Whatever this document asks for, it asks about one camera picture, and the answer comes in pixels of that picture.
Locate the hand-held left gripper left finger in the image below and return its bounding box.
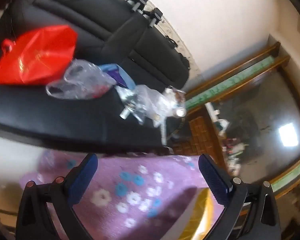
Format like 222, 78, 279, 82
16, 152, 99, 240

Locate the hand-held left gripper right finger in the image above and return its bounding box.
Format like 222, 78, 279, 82
198, 154, 282, 240

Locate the purple floral blanket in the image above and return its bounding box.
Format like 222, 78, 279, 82
19, 150, 230, 240

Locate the clutter of small things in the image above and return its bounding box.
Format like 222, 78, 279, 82
207, 102, 250, 175

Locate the yellow white bag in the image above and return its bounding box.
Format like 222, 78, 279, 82
165, 187, 215, 240

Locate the wooden glass cabinet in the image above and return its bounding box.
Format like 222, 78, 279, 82
185, 41, 300, 200

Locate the black padded seat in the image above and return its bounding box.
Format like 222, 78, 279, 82
0, 0, 190, 153

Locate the clear plastic bag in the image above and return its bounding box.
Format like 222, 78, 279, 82
45, 59, 117, 100

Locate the clear bag of metal parts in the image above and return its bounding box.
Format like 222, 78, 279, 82
116, 85, 188, 128

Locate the blue purple packet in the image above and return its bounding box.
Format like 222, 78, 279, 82
100, 64, 135, 90

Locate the red plastic bag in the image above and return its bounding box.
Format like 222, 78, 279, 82
0, 25, 78, 85

